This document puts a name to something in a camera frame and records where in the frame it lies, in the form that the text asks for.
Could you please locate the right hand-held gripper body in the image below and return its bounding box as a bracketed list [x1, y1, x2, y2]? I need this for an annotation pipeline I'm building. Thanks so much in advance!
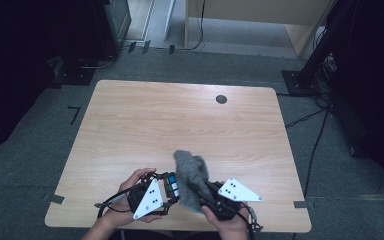
[199, 177, 263, 222]

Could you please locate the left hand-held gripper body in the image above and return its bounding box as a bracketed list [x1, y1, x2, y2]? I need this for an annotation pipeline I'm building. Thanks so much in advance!
[127, 174, 172, 221]

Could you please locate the multicoloured puzzle cube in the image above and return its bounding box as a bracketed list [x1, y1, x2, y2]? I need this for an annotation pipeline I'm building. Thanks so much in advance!
[162, 171, 181, 201]

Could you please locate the grey terry cloth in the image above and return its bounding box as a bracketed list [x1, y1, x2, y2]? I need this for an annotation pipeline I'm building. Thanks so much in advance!
[173, 149, 212, 214]

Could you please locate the person's left hand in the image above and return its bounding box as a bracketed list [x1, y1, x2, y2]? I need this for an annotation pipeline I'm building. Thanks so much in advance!
[98, 167, 163, 230]

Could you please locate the person's right hand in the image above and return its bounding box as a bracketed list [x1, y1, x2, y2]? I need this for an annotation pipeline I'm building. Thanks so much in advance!
[201, 202, 251, 238]

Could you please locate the grey tape piece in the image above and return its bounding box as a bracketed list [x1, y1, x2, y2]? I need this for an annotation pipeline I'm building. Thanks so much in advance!
[43, 193, 66, 205]
[293, 200, 314, 210]

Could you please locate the black tape corner mark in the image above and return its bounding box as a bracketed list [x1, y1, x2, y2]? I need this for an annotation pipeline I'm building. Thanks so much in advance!
[67, 105, 81, 126]

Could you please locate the black stand base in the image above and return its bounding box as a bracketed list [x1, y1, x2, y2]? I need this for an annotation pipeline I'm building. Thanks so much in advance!
[51, 55, 97, 87]

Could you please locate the black metal stand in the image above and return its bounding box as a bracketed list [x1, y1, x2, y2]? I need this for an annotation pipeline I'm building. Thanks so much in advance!
[281, 0, 356, 98]

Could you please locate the black equipment case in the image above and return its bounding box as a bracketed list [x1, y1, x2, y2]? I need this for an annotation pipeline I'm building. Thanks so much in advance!
[91, 0, 132, 62]

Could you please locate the dark curtain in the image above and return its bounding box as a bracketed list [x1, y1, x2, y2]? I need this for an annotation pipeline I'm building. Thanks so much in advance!
[0, 0, 96, 158]
[326, 0, 384, 199]

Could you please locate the light wooden cabinet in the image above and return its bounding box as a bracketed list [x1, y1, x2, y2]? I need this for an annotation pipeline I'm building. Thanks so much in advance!
[184, 0, 335, 58]

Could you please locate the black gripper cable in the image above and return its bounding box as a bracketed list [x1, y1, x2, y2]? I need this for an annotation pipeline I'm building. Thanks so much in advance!
[239, 202, 265, 240]
[93, 184, 138, 220]

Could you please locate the long black floor cable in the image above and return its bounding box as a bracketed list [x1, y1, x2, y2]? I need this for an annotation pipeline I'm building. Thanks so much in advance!
[302, 106, 330, 199]

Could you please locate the short black floor cable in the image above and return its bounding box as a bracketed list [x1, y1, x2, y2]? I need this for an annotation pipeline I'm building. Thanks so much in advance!
[284, 107, 328, 130]

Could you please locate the looped black floor cable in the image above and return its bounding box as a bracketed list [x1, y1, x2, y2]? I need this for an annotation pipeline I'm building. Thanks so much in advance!
[78, 54, 118, 70]

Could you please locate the tangled cable bundle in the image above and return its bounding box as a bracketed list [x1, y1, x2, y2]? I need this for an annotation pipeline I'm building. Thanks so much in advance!
[313, 53, 338, 101]

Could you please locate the black hanging cable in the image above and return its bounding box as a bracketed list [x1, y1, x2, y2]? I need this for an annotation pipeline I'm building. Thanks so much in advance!
[176, 0, 207, 52]

